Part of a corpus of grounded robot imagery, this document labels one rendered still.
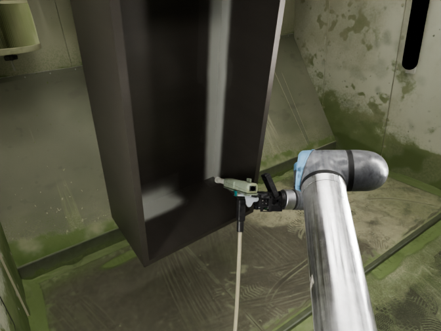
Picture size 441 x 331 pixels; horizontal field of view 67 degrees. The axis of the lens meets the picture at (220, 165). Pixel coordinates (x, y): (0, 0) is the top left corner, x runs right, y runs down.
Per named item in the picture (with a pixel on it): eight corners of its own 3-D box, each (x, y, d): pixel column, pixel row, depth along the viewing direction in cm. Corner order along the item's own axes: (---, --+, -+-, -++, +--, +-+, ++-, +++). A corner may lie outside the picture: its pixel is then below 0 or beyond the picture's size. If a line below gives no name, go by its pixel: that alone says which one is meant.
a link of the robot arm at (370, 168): (402, 147, 85) (346, 161, 151) (351, 148, 87) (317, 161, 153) (403, 192, 84) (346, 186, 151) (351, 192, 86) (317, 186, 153)
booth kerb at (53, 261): (24, 285, 190) (16, 268, 184) (24, 283, 192) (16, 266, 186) (335, 153, 317) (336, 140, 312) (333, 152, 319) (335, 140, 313)
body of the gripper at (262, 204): (258, 211, 137) (285, 212, 141) (260, 191, 137) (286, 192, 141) (251, 209, 145) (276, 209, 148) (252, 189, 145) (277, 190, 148)
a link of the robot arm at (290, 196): (296, 190, 142) (285, 188, 151) (286, 190, 140) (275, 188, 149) (295, 211, 142) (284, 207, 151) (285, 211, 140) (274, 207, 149)
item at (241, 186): (256, 238, 128) (258, 179, 128) (245, 238, 127) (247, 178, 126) (220, 216, 174) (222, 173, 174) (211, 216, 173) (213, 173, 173)
